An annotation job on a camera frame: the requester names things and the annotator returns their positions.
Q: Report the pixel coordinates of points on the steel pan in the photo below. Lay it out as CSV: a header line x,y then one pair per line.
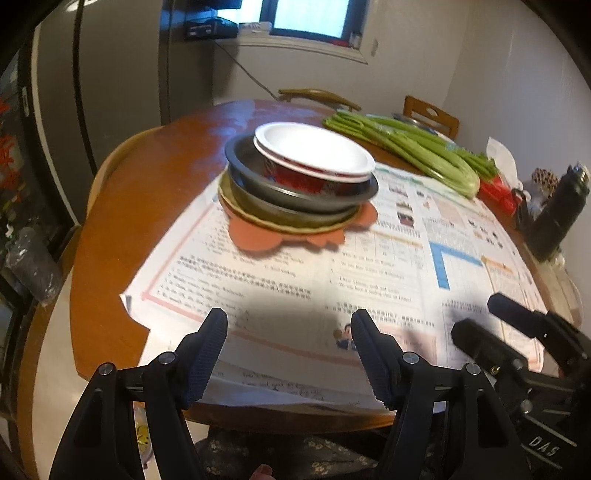
x,y
264,210

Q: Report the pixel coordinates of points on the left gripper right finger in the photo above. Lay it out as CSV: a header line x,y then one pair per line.
x,y
390,376

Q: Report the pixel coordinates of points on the celery bunch front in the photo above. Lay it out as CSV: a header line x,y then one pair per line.
x,y
431,159

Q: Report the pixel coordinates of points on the window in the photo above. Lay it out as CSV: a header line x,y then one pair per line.
x,y
333,28

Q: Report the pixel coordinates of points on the large steel bowl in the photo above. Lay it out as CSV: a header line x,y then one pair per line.
x,y
248,162

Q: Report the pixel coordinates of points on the orange plastic plate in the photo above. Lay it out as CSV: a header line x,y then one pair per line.
x,y
254,238

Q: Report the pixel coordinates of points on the yellow shell-shaped plate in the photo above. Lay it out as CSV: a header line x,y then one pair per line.
x,y
228,199

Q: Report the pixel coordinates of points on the curved wooden chair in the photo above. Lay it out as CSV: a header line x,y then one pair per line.
x,y
323,97

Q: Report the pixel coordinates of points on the left hand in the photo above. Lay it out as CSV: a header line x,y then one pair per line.
x,y
263,472

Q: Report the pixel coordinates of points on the red tissue box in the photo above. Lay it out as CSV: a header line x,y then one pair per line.
x,y
499,189

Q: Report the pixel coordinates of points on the small steel bowl background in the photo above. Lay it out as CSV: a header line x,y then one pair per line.
x,y
411,121

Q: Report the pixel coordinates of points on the wooden chair backrest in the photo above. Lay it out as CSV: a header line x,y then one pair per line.
x,y
432,116

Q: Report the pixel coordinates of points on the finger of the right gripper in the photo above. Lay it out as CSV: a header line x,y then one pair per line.
x,y
526,316

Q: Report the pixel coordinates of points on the newspaper sheets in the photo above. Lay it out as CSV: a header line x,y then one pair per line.
x,y
431,259

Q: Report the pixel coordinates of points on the black thermos bottle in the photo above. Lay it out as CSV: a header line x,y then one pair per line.
x,y
551,226

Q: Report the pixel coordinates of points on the grey refrigerator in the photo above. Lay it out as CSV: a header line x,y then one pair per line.
x,y
93,74

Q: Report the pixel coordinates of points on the celery bunch back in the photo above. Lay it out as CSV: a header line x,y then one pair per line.
x,y
484,166

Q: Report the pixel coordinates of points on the celery bunch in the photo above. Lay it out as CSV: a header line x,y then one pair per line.
x,y
484,166
431,159

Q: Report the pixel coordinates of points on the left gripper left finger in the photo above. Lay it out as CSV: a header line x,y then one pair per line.
x,y
197,355

